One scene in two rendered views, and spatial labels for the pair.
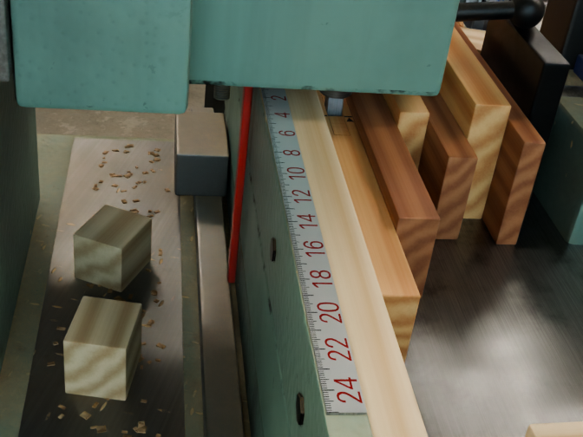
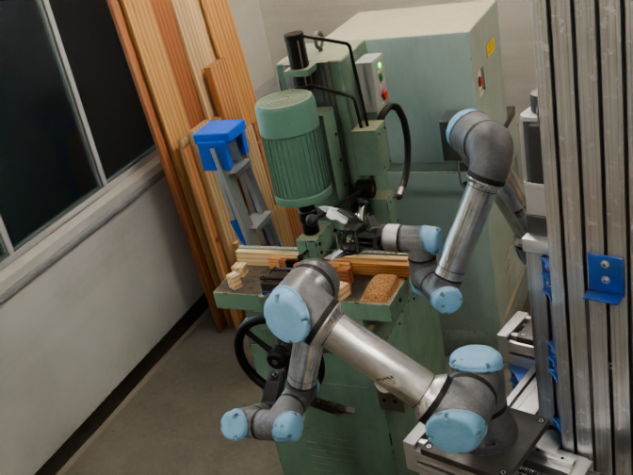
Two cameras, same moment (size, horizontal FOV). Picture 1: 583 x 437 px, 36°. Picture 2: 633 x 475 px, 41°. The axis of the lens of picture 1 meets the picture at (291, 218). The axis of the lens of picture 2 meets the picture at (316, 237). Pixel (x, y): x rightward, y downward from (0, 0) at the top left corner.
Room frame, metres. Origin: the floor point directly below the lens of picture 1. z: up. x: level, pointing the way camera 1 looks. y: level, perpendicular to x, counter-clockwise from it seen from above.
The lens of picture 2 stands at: (1.97, -1.79, 2.15)
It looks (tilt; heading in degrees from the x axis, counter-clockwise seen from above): 26 degrees down; 130
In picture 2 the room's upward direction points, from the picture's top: 12 degrees counter-clockwise
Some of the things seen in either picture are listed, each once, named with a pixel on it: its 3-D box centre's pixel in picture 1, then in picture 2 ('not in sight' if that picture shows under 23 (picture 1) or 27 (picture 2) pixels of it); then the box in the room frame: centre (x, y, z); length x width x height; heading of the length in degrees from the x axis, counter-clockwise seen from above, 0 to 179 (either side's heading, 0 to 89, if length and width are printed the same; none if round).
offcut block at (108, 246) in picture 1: (113, 247); not in sight; (0.47, 0.11, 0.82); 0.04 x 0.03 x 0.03; 164
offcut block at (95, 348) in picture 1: (104, 347); not in sight; (0.37, 0.09, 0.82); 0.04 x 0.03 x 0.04; 0
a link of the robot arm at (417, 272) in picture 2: not in sight; (426, 275); (0.92, -0.13, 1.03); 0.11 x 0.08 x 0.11; 139
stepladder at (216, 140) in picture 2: not in sight; (262, 254); (-0.25, 0.48, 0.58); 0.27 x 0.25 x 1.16; 14
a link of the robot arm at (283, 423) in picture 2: not in sight; (281, 421); (0.76, -0.63, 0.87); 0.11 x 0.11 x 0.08; 10
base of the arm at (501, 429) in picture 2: not in sight; (482, 417); (1.21, -0.43, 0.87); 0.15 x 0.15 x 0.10
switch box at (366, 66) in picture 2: not in sight; (372, 82); (0.54, 0.33, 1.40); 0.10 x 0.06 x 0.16; 101
